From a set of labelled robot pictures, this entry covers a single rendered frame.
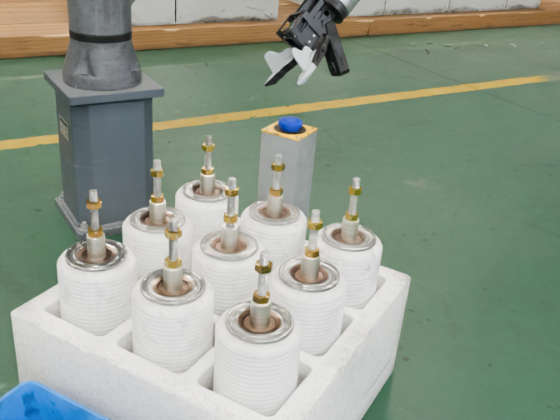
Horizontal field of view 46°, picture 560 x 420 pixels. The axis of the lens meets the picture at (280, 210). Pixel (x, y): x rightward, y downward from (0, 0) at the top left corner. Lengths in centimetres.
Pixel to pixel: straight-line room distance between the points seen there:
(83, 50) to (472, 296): 86
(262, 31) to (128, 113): 181
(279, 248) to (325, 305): 17
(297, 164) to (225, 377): 46
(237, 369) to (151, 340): 12
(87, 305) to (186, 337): 14
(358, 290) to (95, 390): 36
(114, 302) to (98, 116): 55
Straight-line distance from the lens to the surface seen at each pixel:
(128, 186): 139
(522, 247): 156
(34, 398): 90
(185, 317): 76
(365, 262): 89
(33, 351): 91
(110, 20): 130
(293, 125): 109
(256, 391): 74
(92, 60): 131
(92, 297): 84
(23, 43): 272
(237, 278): 85
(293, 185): 110
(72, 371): 87
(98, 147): 134
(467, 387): 111
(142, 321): 78
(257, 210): 96
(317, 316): 80
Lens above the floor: 69
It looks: 27 degrees down
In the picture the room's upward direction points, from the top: 5 degrees clockwise
